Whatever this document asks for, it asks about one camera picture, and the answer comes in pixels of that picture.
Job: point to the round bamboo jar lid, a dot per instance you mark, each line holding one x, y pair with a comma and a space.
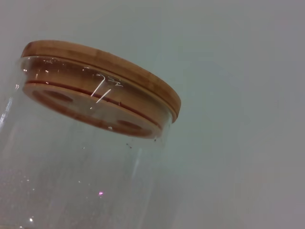
107, 64

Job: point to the glass water dispenser jar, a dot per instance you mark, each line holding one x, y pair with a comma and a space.
71, 179

